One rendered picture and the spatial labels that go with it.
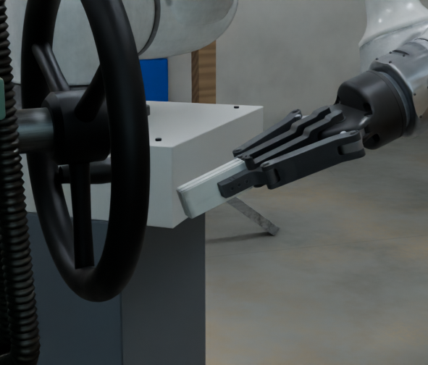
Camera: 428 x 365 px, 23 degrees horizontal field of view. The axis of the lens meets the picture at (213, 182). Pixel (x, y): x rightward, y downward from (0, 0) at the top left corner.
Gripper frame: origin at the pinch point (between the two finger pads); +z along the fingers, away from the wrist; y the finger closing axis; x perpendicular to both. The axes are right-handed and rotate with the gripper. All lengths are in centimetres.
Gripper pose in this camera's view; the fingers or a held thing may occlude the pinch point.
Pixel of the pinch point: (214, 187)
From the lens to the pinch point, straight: 100.8
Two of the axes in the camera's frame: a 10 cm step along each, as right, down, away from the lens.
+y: 4.1, 2.3, -8.8
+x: 3.1, 8.7, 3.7
